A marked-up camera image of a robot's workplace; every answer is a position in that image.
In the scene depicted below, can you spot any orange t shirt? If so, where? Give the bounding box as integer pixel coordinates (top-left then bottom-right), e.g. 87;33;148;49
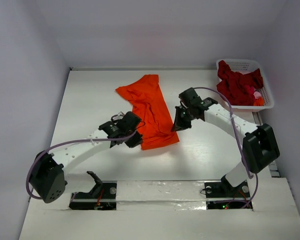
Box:
115;74;180;151

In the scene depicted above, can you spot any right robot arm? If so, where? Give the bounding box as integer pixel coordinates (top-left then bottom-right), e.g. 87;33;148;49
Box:
171;87;280;196

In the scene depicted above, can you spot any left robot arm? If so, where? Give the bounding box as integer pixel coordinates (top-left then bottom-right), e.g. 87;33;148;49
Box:
25;111;143;204

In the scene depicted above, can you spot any dark red t shirt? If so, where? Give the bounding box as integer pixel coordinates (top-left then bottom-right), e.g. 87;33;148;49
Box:
216;60;264;106

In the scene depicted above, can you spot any pink garment in basket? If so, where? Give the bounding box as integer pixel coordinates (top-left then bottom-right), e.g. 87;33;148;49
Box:
244;85;262;100

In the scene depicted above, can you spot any small orange garment in basket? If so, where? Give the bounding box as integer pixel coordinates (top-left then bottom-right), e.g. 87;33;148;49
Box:
253;97;265;107

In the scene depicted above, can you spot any white plastic basket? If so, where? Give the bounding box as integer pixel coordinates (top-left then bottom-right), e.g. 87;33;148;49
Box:
216;58;275;112

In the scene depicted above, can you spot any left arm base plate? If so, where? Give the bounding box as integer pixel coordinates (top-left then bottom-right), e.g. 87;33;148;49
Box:
68;181;117;211

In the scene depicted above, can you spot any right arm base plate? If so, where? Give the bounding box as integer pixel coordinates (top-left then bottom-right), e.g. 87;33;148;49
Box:
200;181;253;210

